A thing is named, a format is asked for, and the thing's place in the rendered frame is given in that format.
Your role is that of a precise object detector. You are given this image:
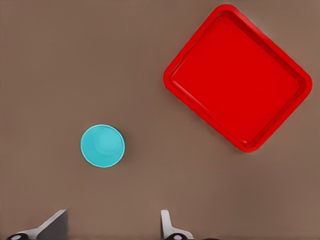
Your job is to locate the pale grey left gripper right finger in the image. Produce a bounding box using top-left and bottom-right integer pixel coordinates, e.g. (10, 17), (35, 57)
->
(160, 209), (195, 240)

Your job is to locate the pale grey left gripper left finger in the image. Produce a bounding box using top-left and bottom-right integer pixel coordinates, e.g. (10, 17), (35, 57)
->
(5, 209), (69, 240)

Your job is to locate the turquoise cup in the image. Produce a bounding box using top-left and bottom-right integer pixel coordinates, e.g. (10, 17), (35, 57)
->
(80, 124), (126, 169)

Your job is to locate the red square tray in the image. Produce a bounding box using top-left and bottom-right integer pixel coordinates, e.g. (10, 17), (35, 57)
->
(162, 3), (313, 153)

